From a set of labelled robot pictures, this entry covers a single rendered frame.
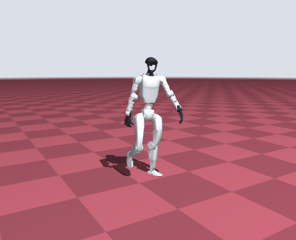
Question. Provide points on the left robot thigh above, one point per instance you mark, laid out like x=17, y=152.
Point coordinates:
x=156, y=131

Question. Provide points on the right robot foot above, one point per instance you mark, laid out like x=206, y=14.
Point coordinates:
x=129, y=160

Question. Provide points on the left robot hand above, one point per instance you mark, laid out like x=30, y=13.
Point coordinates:
x=179, y=110

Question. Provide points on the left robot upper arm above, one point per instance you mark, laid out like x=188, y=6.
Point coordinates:
x=164, y=84

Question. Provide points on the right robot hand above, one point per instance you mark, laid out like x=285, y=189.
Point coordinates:
x=128, y=121

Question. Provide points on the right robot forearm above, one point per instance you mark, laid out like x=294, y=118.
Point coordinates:
x=130, y=105

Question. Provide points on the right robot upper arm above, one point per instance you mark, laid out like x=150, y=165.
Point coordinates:
x=136, y=81

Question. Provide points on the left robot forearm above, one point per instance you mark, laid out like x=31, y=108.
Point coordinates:
x=174, y=101

